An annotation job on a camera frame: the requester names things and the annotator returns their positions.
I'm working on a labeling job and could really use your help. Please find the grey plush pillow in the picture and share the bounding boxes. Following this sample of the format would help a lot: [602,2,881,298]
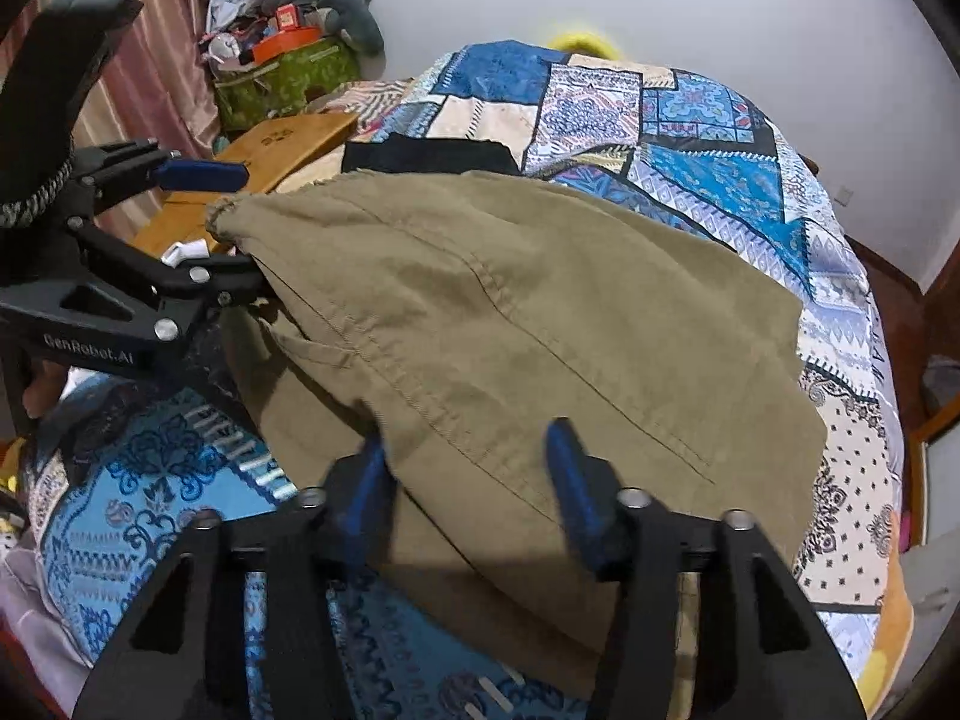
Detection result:
[262,0,385,57]

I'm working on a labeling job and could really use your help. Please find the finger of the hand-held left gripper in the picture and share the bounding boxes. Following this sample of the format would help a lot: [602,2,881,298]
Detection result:
[73,139,251,205]
[66,216,269,352]

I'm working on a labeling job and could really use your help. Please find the blue patchwork printed blanket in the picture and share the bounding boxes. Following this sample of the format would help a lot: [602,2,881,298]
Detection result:
[15,37,917,720]

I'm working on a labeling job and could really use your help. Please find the green patterned bag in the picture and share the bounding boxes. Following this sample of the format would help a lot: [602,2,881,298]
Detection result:
[214,37,362,132]

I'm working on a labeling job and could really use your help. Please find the orange box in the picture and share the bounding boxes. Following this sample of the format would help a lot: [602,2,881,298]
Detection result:
[251,24,323,65]

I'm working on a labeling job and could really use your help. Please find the black cloth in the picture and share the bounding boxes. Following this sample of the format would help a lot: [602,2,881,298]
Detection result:
[341,132,522,179]

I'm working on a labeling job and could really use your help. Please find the khaki pants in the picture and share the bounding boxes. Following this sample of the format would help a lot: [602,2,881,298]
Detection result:
[204,169,830,720]

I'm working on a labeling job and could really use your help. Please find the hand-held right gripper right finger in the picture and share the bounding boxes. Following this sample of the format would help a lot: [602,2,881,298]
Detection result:
[544,417,880,720]

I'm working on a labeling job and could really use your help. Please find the small white object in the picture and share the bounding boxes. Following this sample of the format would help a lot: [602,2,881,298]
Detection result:
[161,238,213,268]

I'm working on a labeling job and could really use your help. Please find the yellow round object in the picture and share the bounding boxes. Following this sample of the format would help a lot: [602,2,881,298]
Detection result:
[544,24,623,59]

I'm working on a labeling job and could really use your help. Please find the yellow bed sheet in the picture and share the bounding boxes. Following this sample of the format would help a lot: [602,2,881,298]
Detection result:
[840,585,917,713]

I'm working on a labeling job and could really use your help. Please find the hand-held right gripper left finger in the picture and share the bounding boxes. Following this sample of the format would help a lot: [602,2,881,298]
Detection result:
[73,435,395,720]

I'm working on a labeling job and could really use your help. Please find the wooden board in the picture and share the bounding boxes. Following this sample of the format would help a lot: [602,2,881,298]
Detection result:
[135,111,361,260]

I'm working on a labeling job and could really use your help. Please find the pink curtain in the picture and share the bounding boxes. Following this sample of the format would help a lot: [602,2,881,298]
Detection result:
[0,0,241,237]

